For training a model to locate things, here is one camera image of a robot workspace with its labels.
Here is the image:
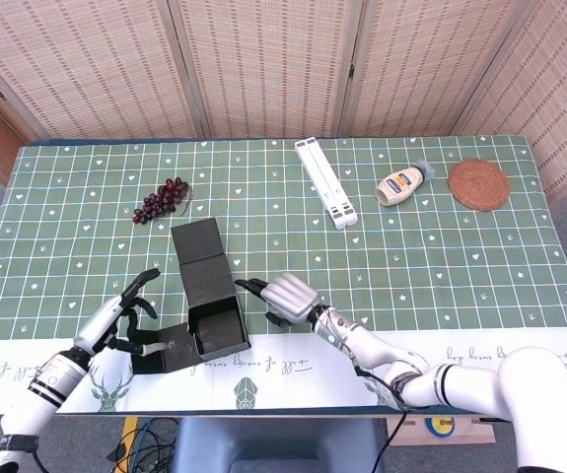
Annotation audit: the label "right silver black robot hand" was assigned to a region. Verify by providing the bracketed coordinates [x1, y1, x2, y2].
[234, 271, 324, 327]

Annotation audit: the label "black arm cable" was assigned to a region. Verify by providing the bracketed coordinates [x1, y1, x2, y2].
[0, 433, 52, 473]
[354, 364, 410, 473]

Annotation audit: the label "round woven brown coaster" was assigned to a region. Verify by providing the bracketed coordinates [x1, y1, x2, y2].
[448, 159, 511, 212]

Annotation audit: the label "cream mayonnaise squeeze bottle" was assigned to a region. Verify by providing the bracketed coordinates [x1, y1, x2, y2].
[375, 160, 437, 207]

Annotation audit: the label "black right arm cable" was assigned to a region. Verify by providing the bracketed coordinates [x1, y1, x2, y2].
[354, 364, 410, 473]

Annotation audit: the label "black foldable cardboard box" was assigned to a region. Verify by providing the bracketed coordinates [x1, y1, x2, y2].
[129, 220, 251, 375]

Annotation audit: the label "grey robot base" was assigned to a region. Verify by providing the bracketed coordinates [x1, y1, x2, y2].
[172, 416, 386, 473]

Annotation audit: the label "wooden board under table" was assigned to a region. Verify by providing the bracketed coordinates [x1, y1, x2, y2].
[389, 416, 496, 447]

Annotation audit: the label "bamboo folding screen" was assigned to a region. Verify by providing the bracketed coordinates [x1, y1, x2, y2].
[0, 0, 567, 203]

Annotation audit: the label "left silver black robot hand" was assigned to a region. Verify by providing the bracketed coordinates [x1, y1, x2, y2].
[73, 268, 166, 357]

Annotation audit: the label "tangled black floor cables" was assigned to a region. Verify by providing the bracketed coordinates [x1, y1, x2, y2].
[105, 417, 180, 473]

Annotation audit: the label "thin coloured wrist wires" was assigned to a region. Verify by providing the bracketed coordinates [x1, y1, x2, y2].
[319, 307, 359, 370]

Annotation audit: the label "white folding laptop stand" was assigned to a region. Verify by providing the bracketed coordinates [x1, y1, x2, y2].
[294, 137, 359, 231]

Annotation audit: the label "blue yellow round disc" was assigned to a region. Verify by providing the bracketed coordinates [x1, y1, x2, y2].
[424, 417, 457, 438]

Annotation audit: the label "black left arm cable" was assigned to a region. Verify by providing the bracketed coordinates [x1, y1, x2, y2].
[0, 433, 52, 473]

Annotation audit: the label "dark red grape bunch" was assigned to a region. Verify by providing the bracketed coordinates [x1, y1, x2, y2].
[132, 176, 195, 226]

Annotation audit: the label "green white deer tablecloth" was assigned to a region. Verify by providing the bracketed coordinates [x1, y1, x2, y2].
[0, 136, 567, 414]

